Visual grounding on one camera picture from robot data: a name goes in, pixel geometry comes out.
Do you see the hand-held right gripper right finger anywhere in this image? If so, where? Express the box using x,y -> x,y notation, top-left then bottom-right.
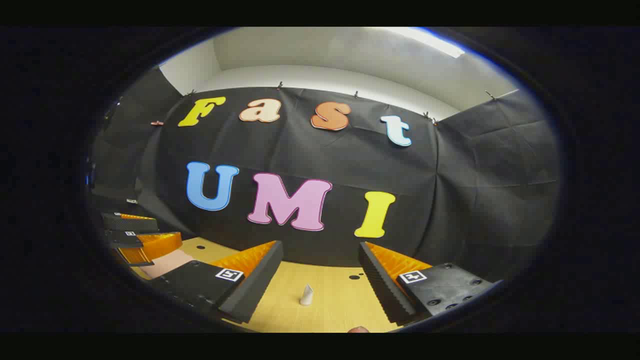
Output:
358,241 -> 504,326

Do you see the black backdrop cloth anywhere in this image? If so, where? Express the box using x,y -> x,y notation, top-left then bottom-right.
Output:
90,67 -> 561,281

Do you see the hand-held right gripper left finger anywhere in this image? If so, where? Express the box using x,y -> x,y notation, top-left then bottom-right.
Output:
149,240 -> 284,324

